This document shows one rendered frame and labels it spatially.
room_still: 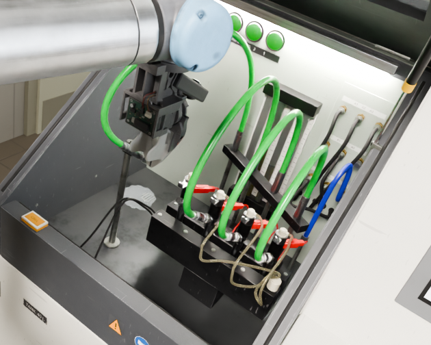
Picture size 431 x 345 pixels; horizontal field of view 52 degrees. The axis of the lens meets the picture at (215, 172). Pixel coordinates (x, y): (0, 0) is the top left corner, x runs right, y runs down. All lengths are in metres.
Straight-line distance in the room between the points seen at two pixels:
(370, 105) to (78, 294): 0.77
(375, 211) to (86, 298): 0.61
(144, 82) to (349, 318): 0.61
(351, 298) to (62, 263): 0.60
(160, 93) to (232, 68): 0.54
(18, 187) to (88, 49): 0.72
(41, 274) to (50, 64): 0.74
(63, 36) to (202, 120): 0.92
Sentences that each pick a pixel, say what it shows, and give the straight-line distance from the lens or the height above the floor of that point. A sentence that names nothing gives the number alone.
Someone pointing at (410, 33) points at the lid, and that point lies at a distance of 0.95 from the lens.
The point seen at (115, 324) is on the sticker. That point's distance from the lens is 0.98.
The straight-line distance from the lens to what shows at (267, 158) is 1.20.
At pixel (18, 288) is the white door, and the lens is 1.21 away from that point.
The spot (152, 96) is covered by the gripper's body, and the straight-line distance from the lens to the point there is 0.68.
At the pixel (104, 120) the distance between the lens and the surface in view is 0.91.
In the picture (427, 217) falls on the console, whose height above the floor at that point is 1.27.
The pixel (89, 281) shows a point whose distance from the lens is 0.96.
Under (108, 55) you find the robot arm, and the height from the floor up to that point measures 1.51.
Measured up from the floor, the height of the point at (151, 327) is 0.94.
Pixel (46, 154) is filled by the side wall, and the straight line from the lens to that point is 1.10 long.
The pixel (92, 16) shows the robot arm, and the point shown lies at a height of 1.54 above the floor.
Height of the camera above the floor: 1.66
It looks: 33 degrees down
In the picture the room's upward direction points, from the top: 18 degrees clockwise
